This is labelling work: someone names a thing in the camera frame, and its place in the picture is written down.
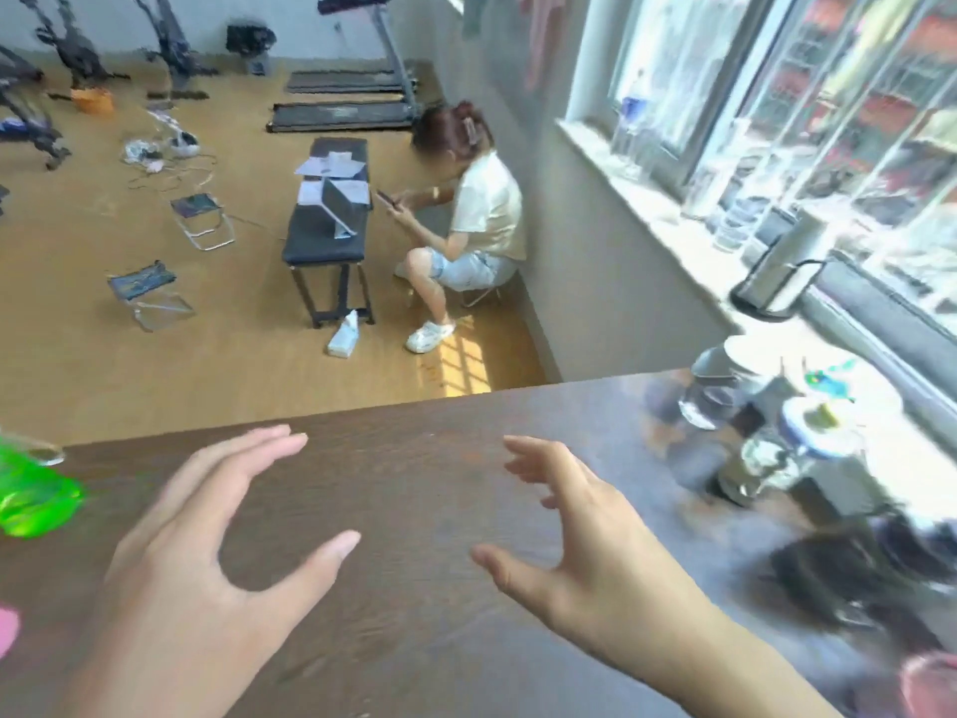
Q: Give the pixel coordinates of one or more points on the person's right hand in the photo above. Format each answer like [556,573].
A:
[620,583]

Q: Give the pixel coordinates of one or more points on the person's left hand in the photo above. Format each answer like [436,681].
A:
[172,620]

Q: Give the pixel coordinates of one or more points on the person's right thumb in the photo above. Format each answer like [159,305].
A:
[512,572]

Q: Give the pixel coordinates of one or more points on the person's left thumb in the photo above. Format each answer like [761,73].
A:
[318,564]

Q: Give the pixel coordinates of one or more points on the person's right forearm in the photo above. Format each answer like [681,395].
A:
[748,684]

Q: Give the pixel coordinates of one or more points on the white tissue pack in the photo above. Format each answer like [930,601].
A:
[343,340]

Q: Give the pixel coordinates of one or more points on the glass pitcher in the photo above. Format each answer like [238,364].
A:
[710,400]

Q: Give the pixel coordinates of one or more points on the folding stool under person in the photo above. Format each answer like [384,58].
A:
[480,296]

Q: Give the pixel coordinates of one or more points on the green translucent container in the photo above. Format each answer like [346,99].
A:
[34,493]

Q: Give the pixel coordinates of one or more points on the clear glass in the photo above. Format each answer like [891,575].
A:
[34,447]

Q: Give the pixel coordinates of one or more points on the small pink object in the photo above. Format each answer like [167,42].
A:
[7,631]

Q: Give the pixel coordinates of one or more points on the white bowl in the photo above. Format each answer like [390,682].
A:
[751,358]

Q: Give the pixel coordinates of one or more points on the black padded bench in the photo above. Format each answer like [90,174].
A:
[325,242]

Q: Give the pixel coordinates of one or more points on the small folding stool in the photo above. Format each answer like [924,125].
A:
[142,282]
[196,207]

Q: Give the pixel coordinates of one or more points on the black kitchen utensils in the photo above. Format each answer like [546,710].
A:
[845,568]

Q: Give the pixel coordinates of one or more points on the glass jar with blue lid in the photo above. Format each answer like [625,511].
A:
[819,441]

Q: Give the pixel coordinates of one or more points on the green blue toy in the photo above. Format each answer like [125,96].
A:
[828,381]

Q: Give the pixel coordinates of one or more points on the black paper towel holder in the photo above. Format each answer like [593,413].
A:
[774,310]

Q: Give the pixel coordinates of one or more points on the dark phone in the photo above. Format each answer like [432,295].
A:
[386,199]

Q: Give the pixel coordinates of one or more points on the white papers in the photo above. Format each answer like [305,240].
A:
[329,168]

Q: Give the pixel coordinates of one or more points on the stack of glass bowls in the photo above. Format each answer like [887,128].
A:
[733,224]

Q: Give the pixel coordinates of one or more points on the pink round container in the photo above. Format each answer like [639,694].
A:
[931,687]

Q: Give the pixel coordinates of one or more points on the white round device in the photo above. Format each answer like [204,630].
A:
[184,144]

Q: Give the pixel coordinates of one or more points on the grey treadmill with console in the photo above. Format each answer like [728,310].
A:
[340,117]

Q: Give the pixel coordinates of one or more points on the clear plastic bottle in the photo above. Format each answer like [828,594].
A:
[632,123]

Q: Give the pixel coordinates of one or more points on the flat grey treadmill deck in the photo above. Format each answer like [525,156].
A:
[344,82]

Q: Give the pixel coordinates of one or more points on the orange basket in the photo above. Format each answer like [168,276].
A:
[93,102]

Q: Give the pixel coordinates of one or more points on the black exercise bike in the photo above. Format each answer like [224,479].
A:
[78,55]
[30,126]
[173,55]

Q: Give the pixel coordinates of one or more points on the black exercise machine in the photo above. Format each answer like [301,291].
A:
[250,41]

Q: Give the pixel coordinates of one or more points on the pink hanging cloth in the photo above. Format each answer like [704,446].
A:
[544,33]

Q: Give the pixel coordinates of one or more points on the grey hanging cloth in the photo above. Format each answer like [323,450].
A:
[478,11]

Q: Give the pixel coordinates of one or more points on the window frame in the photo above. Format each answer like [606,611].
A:
[718,74]

